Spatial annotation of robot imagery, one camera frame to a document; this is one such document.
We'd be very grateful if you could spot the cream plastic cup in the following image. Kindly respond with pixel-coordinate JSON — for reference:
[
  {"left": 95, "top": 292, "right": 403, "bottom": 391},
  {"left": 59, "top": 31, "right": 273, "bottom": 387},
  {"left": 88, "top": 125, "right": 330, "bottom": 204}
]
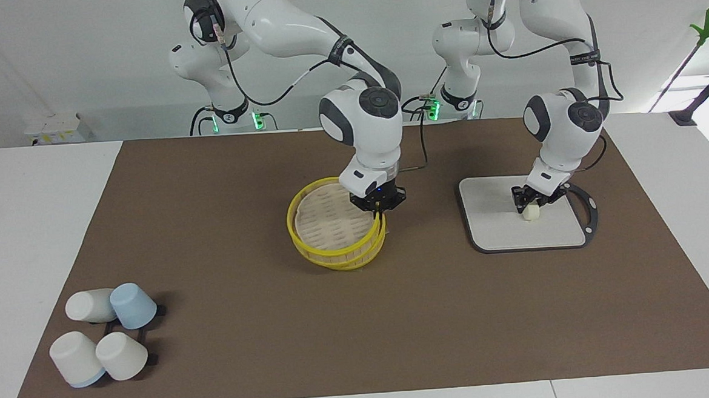
[{"left": 95, "top": 330, "right": 150, "bottom": 383}]

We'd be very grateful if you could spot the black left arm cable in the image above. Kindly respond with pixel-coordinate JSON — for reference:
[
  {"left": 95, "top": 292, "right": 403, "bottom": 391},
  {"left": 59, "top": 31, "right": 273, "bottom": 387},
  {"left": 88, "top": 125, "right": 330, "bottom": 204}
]
[{"left": 483, "top": 0, "right": 628, "bottom": 179}]

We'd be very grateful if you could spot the yellow bamboo steamer base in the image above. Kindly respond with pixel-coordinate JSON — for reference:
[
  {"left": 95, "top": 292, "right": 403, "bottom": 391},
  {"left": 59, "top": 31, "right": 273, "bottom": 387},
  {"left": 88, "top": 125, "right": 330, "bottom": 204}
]
[{"left": 300, "top": 219, "right": 390, "bottom": 273}]

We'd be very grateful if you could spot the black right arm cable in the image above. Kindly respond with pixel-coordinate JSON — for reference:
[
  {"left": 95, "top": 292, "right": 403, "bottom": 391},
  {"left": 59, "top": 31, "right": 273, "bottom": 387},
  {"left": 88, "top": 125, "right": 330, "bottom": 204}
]
[{"left": 215, "top": 13, "right": 433, "bottom": 182}]

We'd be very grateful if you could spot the grey cutting board black rim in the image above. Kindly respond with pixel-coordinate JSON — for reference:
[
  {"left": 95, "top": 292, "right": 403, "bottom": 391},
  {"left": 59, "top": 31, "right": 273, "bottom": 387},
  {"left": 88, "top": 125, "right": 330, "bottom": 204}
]
[{"left": 457, "top": 171, "right": 601, "bottom": 255}]

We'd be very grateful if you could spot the yellow bamboo steamer basket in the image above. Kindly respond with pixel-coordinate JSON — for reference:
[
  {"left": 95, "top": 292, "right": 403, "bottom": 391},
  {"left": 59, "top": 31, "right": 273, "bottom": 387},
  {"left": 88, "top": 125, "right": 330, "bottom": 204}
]
[{"left": 285, "top": 174, "right": 388, "bottom": 261}]

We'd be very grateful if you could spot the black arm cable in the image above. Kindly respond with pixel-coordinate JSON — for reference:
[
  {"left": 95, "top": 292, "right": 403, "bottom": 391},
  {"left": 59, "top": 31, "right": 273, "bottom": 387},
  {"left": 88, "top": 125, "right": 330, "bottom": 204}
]
[
  {"left": 483, "top": 0, "right": 628, "bottom": 179},
  {"left": 215, "top": 13, "right": 433, "bottom": 182}
]

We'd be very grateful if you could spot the light blue plastic cup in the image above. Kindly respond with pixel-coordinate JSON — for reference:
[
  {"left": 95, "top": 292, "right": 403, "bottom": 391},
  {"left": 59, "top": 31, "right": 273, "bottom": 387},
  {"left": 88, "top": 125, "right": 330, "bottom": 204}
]
[{"left": 109, "top": 282, "right": 159, "bottom": 331}]

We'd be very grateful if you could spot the white plastic cup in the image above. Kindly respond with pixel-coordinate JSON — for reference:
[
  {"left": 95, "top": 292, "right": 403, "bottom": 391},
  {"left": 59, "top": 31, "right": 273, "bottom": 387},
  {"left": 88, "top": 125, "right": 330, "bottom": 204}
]
[
  {"left": 64, "top": 288, "right": 118, "bottom": 325},
  {"left": 48, "top": 330, "right": 107, "bottom": 390}
]

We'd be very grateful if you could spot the black clamp stand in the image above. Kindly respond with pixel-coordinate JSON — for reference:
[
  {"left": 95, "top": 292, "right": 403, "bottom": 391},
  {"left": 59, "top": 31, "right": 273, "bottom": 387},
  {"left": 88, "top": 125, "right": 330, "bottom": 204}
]
[{"left": 666, "top": 59, "right": 709, "bottom": 127}]

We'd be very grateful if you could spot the black cup rack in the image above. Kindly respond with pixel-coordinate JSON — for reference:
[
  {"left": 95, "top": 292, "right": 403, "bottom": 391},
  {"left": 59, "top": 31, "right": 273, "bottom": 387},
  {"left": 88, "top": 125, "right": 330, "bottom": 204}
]
[{"left": 87, "top": 303, "right": 171, "bottom": 383}]

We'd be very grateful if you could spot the white cardboard box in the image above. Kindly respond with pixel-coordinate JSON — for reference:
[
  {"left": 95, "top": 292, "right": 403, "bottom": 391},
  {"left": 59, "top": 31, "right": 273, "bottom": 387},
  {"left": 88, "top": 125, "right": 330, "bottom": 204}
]
[{"left": 22, "top": 111, "right": 94, "bottom": 146}]

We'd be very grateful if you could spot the black base cable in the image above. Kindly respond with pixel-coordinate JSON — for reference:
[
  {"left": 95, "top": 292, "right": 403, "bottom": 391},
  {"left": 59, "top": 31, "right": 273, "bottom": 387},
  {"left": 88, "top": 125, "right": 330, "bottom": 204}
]
[
  {"left": 188, "top": 106, "right": 215, "bottom": 137},
  {"left": 399, "top": 93, "right": 437, "bottom": 123}
]

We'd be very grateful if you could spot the green tipped thin pole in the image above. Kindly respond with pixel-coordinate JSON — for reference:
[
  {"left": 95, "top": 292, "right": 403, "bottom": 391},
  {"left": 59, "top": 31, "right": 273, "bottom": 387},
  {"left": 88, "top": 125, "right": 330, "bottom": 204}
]
[{"left": 644, "top": 6, "right": 709, "bottom": 113}]

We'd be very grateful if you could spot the brown table mat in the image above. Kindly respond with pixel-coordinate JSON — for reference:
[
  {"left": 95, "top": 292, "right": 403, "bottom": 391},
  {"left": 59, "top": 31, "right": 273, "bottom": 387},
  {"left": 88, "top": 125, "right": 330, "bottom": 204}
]
[{"left": 0, "top": 108, "right": 709, "bottom": 398}]

